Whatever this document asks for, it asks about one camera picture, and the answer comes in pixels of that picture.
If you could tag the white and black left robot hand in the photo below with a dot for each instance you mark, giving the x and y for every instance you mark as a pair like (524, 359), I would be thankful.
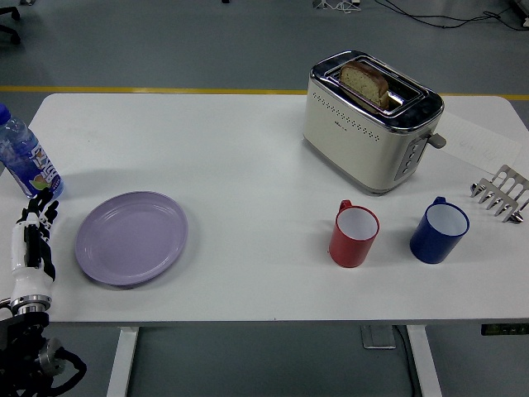
(25, 264)

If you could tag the lilac round plate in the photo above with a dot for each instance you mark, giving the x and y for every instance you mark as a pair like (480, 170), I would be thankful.
(130, 238)

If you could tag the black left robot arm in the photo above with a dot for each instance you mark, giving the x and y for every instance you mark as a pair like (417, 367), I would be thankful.
(29, 351)

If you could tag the clear plastic water bottle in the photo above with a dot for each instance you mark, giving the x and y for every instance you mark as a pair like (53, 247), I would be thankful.
(25, 159)

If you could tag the white table leg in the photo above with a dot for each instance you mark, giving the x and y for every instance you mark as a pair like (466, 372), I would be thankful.
(423, 364)
(122, 362)

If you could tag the black office chair base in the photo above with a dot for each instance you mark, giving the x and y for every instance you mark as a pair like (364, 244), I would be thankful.
(9, 25)

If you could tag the red enamel mug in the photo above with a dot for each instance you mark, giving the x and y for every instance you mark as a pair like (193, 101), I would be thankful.
(351, 235)

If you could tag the grey table control box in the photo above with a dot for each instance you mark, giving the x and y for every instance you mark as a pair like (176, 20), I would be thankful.
(378, 337)

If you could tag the cream and chrome toaster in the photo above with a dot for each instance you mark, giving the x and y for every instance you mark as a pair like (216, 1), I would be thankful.
(363, 136)

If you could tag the brown bread slice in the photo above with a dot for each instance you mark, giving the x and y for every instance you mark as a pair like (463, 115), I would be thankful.
(365, 84)

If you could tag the blue enamel mug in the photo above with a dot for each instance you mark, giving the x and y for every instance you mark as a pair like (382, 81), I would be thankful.
(438, 233)

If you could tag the white paper sheet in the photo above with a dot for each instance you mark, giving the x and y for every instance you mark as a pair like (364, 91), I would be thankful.
(479, 144)

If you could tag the silver metal toast rack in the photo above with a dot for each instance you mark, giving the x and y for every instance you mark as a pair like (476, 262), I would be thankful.
(502, 192)

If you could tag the black table control panel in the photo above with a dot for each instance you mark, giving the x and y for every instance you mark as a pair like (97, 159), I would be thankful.
(505, 329)

